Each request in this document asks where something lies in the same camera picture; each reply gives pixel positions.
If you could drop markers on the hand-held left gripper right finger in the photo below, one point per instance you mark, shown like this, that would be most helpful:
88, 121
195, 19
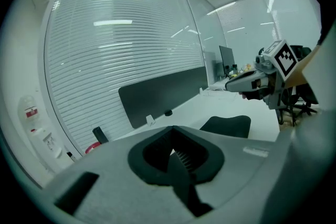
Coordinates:
236, 165

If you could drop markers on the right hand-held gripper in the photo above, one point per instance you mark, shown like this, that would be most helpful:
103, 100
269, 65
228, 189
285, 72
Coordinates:
283, 60

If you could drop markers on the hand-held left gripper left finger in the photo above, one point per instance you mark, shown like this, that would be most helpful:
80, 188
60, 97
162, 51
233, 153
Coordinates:
110, 178

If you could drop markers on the red mouse pad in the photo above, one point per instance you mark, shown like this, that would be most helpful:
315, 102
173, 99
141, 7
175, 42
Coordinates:
228, 126

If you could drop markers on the person's right forearm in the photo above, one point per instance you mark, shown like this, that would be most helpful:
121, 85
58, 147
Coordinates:
302, 70

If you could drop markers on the group of small toy figures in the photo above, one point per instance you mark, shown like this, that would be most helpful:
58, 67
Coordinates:
246, 68

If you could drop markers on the black monitor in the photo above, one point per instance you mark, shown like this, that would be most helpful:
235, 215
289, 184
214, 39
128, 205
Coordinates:
227, 59

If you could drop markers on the red bowl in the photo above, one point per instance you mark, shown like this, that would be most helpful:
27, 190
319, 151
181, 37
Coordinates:
92, 148

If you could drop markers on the white divider clip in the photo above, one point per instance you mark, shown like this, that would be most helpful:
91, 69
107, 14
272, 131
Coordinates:
201, 90
150, 120

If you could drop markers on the black cylinder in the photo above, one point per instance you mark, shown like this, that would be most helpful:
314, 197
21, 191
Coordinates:
100, 135

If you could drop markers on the black office chair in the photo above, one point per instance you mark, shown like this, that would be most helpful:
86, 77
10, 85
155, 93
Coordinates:
302, 97

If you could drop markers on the small black round object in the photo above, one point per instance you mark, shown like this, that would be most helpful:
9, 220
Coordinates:
168, 113

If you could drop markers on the black desk divider panel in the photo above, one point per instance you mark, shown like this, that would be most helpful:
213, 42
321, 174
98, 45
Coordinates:
162, 94

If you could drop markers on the white water dispenser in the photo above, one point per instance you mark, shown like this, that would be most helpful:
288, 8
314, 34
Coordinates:
34, 123

